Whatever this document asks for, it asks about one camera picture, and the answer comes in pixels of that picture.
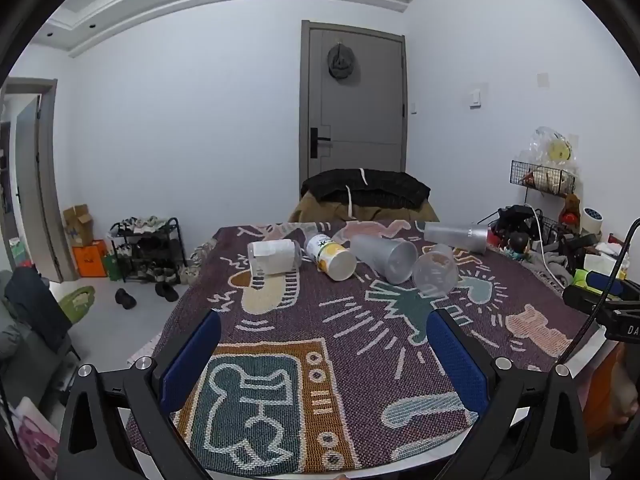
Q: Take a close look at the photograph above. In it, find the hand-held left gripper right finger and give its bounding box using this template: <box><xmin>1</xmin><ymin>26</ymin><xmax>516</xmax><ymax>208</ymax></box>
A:
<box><xmin>425</xmin><ymin>308</ymin><xmax>592</xmax><ymax>480</ymax></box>

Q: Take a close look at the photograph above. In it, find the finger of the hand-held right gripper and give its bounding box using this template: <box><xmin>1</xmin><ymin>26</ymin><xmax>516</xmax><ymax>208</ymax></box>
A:
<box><xmin>562</xmin><ymin>270</ymin><xmax>640</xmax><ymax>312</ymax></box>

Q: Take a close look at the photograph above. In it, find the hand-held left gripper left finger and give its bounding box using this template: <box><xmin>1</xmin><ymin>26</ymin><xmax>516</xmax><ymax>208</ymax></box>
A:
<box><xmin>56</xmin><ymin>309</ymin><xmax>222</xmax><ymax>480</ymax></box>

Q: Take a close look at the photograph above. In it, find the small clear plastic cup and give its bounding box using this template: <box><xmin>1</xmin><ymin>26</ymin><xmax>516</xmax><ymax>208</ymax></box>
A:
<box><xmin>412</xmin><ymin>243</ymin><xmax>460</xmax><ymax>298</ymax></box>

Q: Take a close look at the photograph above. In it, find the large frosted plastic cup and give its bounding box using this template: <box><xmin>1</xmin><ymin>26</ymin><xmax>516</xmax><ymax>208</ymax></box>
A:
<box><xmin>348</xmin><ymin>234</ymin><xmax>419</xmax><ymax>285</ymax></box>

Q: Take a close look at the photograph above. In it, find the tall frosted plastic cup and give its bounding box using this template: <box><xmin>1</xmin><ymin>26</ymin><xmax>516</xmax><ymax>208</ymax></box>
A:
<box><xmin>423</xmin><ymin>221</ymin><xmax>489</xmax><ymax>255</ymax></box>

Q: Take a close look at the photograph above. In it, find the clear cup with white sleeve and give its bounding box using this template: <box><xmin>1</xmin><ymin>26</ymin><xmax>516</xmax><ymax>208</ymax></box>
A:
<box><xmin>247</xmin><ymin>239</ymin><xmax>303</xmax><ymax>277</ymax></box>

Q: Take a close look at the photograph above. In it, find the white and yellow paper cup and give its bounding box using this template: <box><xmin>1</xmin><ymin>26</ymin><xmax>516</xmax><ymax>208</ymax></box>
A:
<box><xmin>304</xmin><ymin>233</ymin><xmax>358</xmax><ymax>282</ymax></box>

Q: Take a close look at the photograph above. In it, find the white tissue pack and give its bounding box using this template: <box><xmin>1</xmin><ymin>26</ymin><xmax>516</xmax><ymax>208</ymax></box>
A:
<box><xmin>582</xmin><ymin>242</ymin><xmax>628</xmax><ymax>281</ymax></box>

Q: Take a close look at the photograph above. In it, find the white tape roll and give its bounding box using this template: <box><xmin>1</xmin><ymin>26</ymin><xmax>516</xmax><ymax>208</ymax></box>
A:
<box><xmin>580</xmin><ymin>207</ymin><xmax>604</xmax><ymax>234</ymax></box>

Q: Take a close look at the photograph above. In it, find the small doll figure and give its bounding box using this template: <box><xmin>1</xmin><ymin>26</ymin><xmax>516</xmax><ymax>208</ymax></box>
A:
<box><xmin>502</xmin><ymin>231</ymin><xmax>532</xmax><ymax>261</ymax></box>

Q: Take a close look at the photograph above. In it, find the black bag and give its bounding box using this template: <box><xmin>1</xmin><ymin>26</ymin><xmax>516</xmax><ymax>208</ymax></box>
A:
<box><xmin>492</xmin><ymin>205</ymin><xmax>540</xmax><ymax>241</ymax></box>

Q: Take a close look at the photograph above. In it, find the black shoe rack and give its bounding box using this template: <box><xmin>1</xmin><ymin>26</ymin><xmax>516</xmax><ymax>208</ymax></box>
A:
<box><xmin>109</xmin><ymin>216</ymin><xmax>187</xmax><ymax>283</ymax></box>

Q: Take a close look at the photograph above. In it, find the green bag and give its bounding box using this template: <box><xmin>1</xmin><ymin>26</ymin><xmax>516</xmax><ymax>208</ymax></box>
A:
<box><xmin>103</xmin><ymin>251</ymin><xmax>126</xmax><ymax>282</ymax></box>

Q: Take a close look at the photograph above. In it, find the printed blanket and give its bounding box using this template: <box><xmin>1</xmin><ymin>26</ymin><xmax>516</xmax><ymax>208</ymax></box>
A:
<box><xmin>125</xmin><ymin>219</ymin><xmax>601</xmax><ymax>476</ymax></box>

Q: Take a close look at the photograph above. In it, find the green plush slipper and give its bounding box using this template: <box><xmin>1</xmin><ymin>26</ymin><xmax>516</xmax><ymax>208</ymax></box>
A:
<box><xmin>56</xmin><ymin>285</ymin><xmax>96</xmax><ymax>325</ymax></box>

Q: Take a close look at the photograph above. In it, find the orange box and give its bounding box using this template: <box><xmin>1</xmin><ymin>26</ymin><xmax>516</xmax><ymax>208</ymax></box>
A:
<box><xmin>71</xmin><ymin>240</ymin><xmax>109</xmax><ymax>279</ymax></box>

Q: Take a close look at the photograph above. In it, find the clear plastic bag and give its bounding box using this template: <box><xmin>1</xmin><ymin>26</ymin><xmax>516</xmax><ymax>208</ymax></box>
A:
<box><xmin>517</xmin><ymin>126</ymin><xmax>578</xmax><ymax>167</ymax></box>

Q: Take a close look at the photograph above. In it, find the dark clothing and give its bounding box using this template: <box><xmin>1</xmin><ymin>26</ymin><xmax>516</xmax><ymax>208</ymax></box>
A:
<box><xmin>4</xmin><ymin>266</ymin><xmax>81</xmax><ymax>361</ymax></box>

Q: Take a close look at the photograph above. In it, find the pink bag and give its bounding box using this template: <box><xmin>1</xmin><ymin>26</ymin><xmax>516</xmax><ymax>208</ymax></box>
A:
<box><xmin>9</xmin><ymin>396</ymin><xmax>62</xmax><ymax>476</ymax></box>

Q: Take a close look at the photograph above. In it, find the cardboard box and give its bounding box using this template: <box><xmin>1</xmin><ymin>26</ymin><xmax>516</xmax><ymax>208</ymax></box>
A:
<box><xmin>62</xmin><ymin>204</ymin><xmax>95</xmax><ymax>247</ymax></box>

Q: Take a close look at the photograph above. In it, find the brown chair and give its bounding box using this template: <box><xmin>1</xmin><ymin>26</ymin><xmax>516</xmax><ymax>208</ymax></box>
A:
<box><xmin>289</xmin><ymin>194</ymin><xmax>441</xmax><ymax>224</ymax></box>

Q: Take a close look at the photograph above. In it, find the open grey door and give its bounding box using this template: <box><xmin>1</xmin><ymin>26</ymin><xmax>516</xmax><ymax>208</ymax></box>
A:
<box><xmin>4</xmin><ymin>77</ymin><xmax>65</xmax><ymax>283</ymax></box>

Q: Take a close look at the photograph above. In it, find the grey hat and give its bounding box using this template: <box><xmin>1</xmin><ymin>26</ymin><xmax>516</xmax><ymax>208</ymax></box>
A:
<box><xmin>327</xmin><ymin>43</ymin><xmax>357</xmax><ymax>81</ymax></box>

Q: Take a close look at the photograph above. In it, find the black cable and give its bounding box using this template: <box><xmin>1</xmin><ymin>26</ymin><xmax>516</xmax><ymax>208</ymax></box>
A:
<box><xmin>554</xmin><ymin>218</ymin><xmax>640</xmax><ymax>367</ymax></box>

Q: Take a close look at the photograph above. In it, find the white cable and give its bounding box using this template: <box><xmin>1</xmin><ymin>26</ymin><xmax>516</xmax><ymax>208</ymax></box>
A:
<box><xmin>522</xmin><ymin>203</ymin><xmax>568</xmax><ymax>288</ymax></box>

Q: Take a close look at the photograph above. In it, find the black wire basket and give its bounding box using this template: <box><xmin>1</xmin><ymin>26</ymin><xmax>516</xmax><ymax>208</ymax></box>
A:
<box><xmin>510</xmin><ymin>160</ymin><xmax>577</xmax><ymax>197</ymax></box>

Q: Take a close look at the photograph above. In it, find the black door handle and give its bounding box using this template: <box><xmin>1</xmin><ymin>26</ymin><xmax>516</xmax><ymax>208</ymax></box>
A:
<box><xmin>309</xmin><ymin>128</ymin><xmax>332</xmax><ymax>159</ymax></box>

